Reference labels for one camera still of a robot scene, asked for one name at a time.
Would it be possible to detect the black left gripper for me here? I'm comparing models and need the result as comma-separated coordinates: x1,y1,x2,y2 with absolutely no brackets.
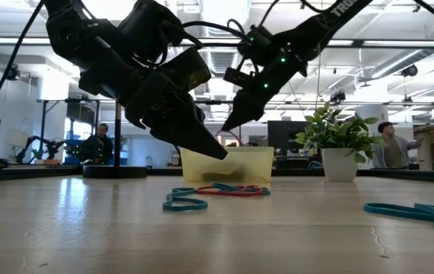
78,56,228,161

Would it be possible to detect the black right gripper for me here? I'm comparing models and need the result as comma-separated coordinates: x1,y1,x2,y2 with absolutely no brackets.
221,53,308,132

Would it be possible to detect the red rubber band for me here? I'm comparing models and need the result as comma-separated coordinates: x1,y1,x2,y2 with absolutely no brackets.
195,185,266,198

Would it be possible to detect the yellow translucent plastic bin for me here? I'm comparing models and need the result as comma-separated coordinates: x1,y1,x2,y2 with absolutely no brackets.
180,145,275,185

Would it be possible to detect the person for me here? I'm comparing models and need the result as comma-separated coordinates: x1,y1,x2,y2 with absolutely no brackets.
81,122,115,166
371,121,424,170

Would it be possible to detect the green potted plant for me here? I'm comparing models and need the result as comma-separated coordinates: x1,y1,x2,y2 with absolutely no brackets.
294,100,385,183

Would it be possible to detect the black ceiling device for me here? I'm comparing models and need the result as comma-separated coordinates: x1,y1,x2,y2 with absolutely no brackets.
5,64,22,81
400,63,419,78

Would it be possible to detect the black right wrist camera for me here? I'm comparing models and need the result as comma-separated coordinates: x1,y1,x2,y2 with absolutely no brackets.
223,66,255,89

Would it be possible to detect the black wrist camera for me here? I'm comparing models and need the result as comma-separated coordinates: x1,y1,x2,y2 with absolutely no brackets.
159,46,213,94
223,66,255,89

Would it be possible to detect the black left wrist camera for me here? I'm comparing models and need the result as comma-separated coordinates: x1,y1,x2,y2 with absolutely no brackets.
159,46,213,94

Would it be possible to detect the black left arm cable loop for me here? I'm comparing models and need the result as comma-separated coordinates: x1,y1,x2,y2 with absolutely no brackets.
180,18,252,45

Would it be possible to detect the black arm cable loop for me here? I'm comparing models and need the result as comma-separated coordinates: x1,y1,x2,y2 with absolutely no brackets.
258,0,281,30
180,18,252,45

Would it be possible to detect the black right arm cable loop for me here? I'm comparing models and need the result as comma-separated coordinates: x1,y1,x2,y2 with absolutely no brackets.
258,0,281,30

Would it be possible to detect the black standing desk frame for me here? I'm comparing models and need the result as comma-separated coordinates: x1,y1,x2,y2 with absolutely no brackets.
36,97,102,164

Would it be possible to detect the black hanging cable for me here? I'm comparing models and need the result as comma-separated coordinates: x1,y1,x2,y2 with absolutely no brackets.
0,0,46,125

